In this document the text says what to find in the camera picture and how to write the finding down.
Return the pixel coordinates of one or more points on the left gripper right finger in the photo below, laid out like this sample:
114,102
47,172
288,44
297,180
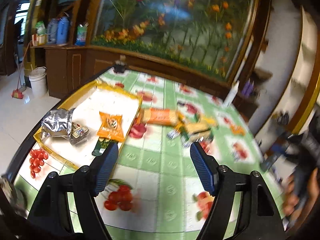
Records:
258,216

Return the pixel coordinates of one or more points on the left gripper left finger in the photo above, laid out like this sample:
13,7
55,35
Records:
50,214

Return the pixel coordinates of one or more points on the silver foil snack bag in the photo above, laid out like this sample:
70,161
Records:
57,123

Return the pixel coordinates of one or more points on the green-ended cracker pack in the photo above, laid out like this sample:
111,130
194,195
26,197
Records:
200,130

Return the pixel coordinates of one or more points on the long orange cracker pack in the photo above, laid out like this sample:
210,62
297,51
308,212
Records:
165,117

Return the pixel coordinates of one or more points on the person's right hand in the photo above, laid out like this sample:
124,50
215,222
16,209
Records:
291,200

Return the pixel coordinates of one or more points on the white patterned snack packet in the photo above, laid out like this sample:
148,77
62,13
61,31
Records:
78,133

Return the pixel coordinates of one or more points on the dark green snack packet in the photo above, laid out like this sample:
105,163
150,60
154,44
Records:
100,146

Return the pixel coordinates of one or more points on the purple bottles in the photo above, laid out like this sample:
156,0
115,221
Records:
248,88

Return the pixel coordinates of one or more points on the white spray bottle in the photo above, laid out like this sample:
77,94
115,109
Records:
231,95

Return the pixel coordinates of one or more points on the small orange snack packet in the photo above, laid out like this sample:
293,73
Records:
111,127

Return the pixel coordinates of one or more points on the red broom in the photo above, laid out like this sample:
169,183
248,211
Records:
18,92

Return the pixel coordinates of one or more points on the yellow cardboard tray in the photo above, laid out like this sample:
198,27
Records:
87,102

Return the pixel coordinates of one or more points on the white plastic bucket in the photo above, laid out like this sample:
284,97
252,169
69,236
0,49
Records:
38,81

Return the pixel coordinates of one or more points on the wooden cabinet with flower display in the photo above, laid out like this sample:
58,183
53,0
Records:
205,44

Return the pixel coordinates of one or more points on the green white bag on shelf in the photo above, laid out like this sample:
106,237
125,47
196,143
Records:
40,28

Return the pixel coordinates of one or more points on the blue green packet on shelf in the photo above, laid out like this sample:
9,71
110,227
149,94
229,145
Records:
81,34

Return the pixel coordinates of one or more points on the blue thermos jug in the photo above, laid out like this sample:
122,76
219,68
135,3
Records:
62,30

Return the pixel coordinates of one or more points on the grey thermos jug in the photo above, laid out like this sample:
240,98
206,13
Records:
52,31

